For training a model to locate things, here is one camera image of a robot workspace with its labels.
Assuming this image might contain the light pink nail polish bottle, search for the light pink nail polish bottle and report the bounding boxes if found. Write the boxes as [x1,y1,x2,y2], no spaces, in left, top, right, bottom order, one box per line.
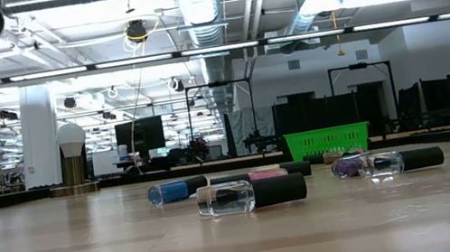
[208,164,290,190]

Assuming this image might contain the clear nail polish bottle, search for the clear nail polish bottle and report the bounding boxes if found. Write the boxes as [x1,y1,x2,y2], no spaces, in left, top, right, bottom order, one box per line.
[194,169,310,220]
[355,142,447,182]

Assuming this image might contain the blue nail polish bottle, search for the blue nail polish bottle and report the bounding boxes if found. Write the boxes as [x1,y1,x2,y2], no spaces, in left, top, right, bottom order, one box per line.
[145,173,213,209]

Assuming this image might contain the brown nail polish bottle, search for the brown nail polish bottle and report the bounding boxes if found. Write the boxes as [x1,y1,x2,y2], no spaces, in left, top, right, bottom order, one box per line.
[302,148,345,169]

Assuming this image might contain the purple nail polish bottle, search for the purple nail polish bottle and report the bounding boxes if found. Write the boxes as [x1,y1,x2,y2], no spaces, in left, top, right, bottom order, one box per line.
[330,152,374,181]

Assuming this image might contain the red nail polish bottle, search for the red nail polish bottle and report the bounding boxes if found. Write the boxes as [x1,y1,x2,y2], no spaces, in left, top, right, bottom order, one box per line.
[341,146,367,158]

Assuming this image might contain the black monitor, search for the black monitor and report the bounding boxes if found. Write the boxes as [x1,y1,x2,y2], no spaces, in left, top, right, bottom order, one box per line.
[113,114,168,156]

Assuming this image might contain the black partition panels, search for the black partition panels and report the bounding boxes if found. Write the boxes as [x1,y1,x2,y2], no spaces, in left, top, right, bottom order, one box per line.
[270,83,401,153]

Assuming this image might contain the green plastic basket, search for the green plastic basket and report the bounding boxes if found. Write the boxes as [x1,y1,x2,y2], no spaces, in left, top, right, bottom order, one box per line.
[282,119,375,165]

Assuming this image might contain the white bulb brass lamp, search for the white bulb brass lamp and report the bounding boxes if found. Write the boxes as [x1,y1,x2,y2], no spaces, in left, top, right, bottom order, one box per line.
[39,119,101,200]

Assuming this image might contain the white square pillar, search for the white square pillar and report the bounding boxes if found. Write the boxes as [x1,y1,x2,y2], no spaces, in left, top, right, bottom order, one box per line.
[9,81,69,191]

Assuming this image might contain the black aluminium table frame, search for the black aluminium table frame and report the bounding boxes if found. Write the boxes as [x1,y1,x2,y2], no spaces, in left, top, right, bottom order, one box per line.
[0,117,450,224]

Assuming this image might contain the black hanging cable reel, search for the black hanging cable reel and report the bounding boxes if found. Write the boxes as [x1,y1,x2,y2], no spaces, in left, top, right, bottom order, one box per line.
[123,17,150,45]

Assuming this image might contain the yellow hanging pull cord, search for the yellow hanging pull cord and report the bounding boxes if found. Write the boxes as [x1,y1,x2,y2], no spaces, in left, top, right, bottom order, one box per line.
[329,9,345,58]

